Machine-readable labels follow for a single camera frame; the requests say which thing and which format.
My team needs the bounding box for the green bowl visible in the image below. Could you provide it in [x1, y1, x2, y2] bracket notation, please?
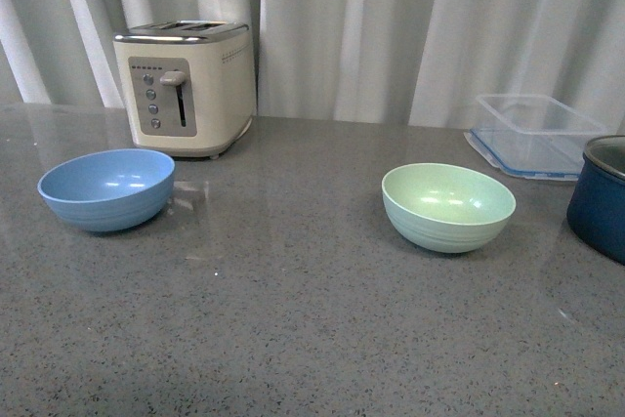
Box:
[381, 163, 517, 254]

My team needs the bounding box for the blue bowl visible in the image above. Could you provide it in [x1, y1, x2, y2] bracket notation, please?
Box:
[37, 148, 176, 232]

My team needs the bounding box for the cream two-slot toaster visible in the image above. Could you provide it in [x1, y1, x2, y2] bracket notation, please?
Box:
[113, 20, 256, 158]

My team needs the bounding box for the white curtain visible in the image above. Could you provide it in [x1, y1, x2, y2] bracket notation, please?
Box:
[1, 0, 624, 134]

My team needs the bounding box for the clear plastic food container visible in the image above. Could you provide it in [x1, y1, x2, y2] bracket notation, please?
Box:
[465, 94, 607, 182]

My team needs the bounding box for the dark blue saucepan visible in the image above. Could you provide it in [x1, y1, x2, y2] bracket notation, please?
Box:
[566, 151, 624, 264]

